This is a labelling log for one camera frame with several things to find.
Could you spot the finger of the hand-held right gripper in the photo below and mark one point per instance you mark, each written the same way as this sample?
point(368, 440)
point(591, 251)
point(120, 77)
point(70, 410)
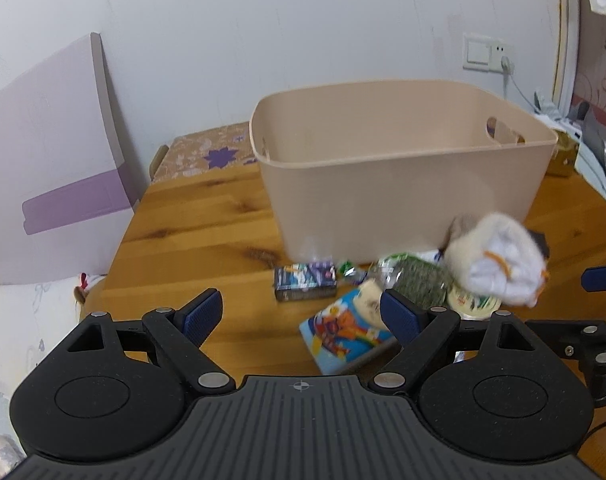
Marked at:
point(573, 335)
point(603, 278)

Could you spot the white wall switch socket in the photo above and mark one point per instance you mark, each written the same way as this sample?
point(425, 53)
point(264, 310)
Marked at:
point(480, 52)

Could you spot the green seaweed packet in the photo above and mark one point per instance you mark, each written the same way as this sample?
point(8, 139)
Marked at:
point(418, 280)

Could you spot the beige plastic storage basket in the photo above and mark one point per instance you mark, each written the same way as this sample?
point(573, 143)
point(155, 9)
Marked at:
point(383, 185)

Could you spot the white printed cloth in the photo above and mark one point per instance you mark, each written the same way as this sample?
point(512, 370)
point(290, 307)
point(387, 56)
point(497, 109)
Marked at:
point(28, 325)

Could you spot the blue card box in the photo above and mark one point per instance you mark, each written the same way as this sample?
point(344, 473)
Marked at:
point(305, 280)

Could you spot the grey white bedding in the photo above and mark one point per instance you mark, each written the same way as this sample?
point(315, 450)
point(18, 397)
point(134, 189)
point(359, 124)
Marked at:
point(598, 155)

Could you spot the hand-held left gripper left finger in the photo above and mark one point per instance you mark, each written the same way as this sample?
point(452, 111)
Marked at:
point(203, 317)

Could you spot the white plush toy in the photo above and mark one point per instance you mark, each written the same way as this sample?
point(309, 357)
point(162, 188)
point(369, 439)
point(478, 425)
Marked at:
point(493, 260)

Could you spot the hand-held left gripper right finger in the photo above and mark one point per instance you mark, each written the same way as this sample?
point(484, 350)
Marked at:
point(400, 317)

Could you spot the gold foil bag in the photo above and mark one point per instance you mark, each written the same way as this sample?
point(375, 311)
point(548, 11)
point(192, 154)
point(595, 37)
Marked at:
point(563, 155)

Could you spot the small foil candy wrapper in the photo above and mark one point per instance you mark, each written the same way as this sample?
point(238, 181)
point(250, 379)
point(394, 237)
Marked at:
point(350, 270)

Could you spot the brown floral table cover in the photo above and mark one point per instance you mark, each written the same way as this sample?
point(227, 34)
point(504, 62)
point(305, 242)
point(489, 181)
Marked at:
point(203, 152)

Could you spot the white power plug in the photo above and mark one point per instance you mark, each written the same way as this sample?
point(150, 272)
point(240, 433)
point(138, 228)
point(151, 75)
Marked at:
point(507, 65)

